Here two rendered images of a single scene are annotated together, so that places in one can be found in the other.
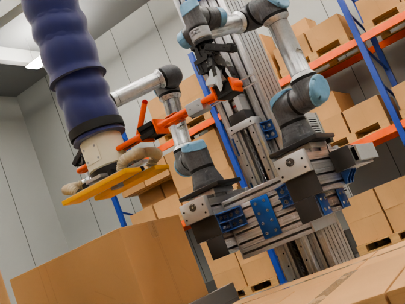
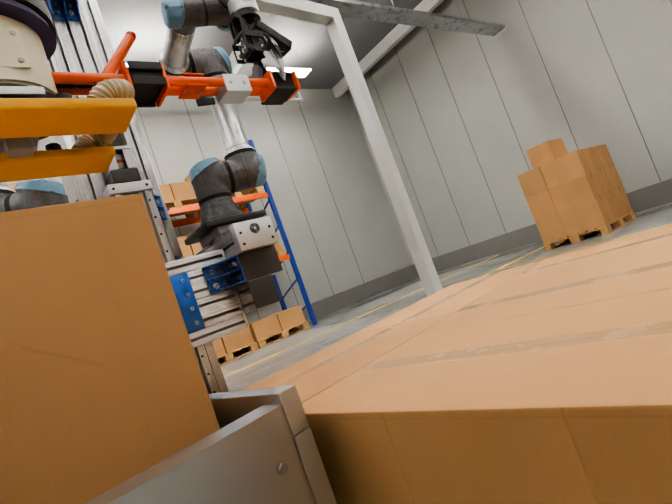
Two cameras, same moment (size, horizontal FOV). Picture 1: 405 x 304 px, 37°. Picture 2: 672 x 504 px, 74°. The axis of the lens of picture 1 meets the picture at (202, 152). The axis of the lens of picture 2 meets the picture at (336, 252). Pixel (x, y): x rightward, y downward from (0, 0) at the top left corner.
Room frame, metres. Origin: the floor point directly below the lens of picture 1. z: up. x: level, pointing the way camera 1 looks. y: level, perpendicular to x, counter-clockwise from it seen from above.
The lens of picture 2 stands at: (1.62, 0.89, 0.72)
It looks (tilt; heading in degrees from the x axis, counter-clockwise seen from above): 4 degrees up; 292
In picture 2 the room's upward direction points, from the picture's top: 20 degrees counter-clockwise
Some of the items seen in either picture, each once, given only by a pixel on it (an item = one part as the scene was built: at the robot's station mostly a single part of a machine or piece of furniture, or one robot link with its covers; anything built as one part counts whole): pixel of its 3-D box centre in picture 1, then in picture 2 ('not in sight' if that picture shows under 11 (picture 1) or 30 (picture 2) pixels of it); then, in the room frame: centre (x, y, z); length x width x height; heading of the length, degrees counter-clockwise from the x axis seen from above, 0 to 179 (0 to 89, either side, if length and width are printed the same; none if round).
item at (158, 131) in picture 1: (153, 130); (142, 85); (2.22, 0.14, 1.26); 0.10 x 0.08 x 0.06; 151
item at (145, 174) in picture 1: (129, 179); (14, 159); (2.42, 0.32, 1.15); 0.34 x 0.10 x 0.05; 61
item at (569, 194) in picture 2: not in sight; (571, 186); (0.61, -7.49, 0.87); 1.20 x 1.01 x 1.74; 60
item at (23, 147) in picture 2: (116, 182); (17, 140); (2.34, 0.36, 1.15); 0.04 x 0.04 x 0.05; 61
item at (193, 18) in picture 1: (193, 16); not in sight; (2.06, -0.15, 1.56); 0.09 x 0.08 x 0.11; 136
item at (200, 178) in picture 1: (205, 177); not in sight; (2.75, 0.03, 1.09); 0.15 x 0.15 x 0.10
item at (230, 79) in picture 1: (226, 89); (278, 86); (2.04, -0.16, 1.25); 0.08 x 0.07 x 0.05; 61
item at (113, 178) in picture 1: (99, 183); (17, 110); (2.25, 0.41, 1.15); 0.34 x 0.10 x 0.05; 61
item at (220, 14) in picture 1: (209, 19); (223, 10); (2.14, -0.21, 1.56); 0.11 x 0.11 x 0.08; 46
